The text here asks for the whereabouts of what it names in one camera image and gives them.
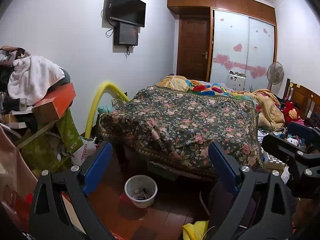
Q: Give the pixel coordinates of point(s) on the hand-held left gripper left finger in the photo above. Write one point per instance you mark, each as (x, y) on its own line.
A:
(97, 160)

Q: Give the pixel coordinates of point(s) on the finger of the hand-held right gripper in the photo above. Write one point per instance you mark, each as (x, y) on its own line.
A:
(305, 133)
(282, 147)

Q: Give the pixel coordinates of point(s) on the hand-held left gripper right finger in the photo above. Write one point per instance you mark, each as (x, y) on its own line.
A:
(222, 165)

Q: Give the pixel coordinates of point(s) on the white plastic trash bin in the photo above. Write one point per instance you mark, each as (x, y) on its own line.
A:
(130, 195)

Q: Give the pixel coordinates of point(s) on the white plastic bag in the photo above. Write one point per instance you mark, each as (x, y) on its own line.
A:
(83, 152)

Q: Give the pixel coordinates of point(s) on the white power strip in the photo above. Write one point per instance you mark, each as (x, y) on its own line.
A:
(273, 161)

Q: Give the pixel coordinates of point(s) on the red plush toy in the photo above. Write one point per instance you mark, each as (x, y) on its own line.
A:
(290, 112)

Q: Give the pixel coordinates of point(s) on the wooden headboard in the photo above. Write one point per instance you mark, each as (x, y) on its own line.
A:
(303, 97)

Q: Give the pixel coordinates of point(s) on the green leaf-print cloth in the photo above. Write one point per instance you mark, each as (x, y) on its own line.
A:
(67, 132)

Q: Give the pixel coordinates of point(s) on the colourful patchwork blanket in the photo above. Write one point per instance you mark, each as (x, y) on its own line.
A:
(267, 105)

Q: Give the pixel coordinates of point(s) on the yellow foam tube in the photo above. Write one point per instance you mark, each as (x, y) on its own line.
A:
(93, 105)

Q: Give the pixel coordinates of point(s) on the dark floral blanket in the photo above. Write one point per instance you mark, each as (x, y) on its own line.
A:
(180, 125)

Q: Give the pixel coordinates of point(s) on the standing fan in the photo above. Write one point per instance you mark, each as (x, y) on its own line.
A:
(275, 73)

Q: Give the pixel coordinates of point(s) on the yellow cloth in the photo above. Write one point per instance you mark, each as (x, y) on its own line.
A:
(195, 230)

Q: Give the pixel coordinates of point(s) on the orange cardboard box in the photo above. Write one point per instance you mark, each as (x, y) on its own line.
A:
(55, 100)

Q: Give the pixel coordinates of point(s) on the pink plastic bag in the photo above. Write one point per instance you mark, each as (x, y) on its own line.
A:
(12, 165)

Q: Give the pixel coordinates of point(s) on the white towel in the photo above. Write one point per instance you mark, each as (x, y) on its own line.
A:
(32, 77)

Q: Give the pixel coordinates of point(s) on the wardrobe with pink heart stickers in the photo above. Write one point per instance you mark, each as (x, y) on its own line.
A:
(240, 35)

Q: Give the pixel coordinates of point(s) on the brown wooden door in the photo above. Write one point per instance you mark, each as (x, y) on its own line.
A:
(192, 47)

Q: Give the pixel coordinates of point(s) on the small wall monitor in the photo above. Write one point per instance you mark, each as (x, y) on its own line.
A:
(125, 33)

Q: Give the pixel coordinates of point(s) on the black wall television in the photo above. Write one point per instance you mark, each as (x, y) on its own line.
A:
(128, 8)

